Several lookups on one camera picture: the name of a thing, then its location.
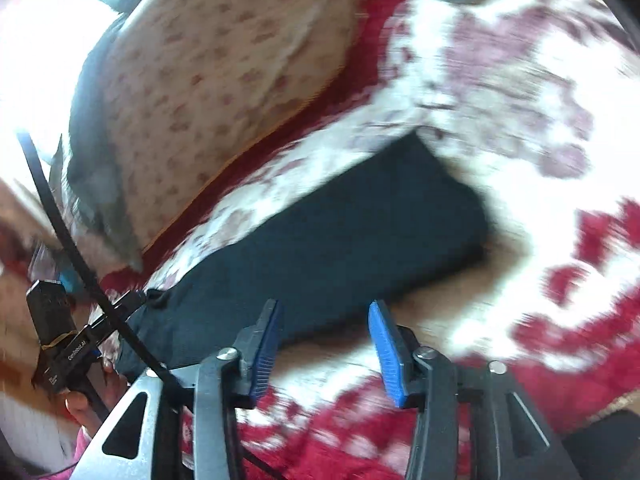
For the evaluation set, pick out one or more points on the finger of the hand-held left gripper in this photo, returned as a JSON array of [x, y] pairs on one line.
[[120, 310]]

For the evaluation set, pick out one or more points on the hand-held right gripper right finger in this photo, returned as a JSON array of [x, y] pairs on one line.
[[384, 355]]

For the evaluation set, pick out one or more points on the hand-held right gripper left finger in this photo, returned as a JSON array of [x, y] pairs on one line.
[[266, 355]]

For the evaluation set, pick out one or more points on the dark pants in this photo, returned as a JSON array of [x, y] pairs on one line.
[[325, 260]]

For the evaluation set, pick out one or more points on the person's left hand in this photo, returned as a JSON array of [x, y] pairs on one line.
[[87, 402]]

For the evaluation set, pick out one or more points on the dark object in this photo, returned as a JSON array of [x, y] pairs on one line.
[[605, 447]]

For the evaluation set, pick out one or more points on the cream floral pillow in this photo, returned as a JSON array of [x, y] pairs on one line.
[[220, 90]]

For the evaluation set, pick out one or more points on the red and white floral blanket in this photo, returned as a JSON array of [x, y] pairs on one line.
[[510, 110]]

